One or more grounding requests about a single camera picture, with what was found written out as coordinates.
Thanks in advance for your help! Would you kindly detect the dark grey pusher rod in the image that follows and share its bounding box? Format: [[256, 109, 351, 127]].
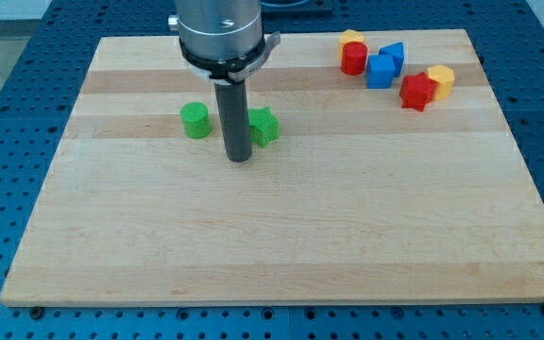
[[214, 82, 252, 162]]

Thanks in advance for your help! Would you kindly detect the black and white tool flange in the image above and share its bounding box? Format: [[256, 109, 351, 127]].
[[179, 32, 281, 85]]

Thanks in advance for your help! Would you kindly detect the green star block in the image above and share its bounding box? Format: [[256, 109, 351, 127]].
[[248, 107, 280, 147]]

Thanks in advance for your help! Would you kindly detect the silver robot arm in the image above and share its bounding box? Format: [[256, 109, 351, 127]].
[[167, 0, 281, 162]]

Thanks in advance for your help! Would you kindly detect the blue cube block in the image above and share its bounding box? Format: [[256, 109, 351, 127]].
[[365, 55, 395, 89]]

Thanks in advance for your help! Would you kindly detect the red star block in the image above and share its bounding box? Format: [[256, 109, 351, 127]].
[[399, 72, 438, 112]]

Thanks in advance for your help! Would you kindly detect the green cylinder block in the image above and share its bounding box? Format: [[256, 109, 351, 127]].
[[180, 102, 212, 139]]

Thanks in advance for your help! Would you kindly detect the red cylinder block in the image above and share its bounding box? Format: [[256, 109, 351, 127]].
[[340, 42, 368, 76]]

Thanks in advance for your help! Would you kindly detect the yellow pentagon block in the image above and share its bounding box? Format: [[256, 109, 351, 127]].
[[337, 29, 365, 60]]

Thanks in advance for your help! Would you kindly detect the wooden board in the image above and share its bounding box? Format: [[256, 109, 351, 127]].
[[0, 29, 544, 307]]

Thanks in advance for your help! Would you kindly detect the blue triangle block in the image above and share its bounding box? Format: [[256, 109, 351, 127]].
[[379, 42, 405, 77]]

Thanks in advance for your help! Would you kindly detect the yellow hexagon block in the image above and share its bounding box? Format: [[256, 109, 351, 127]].
[[427, 64, 455, 101]]

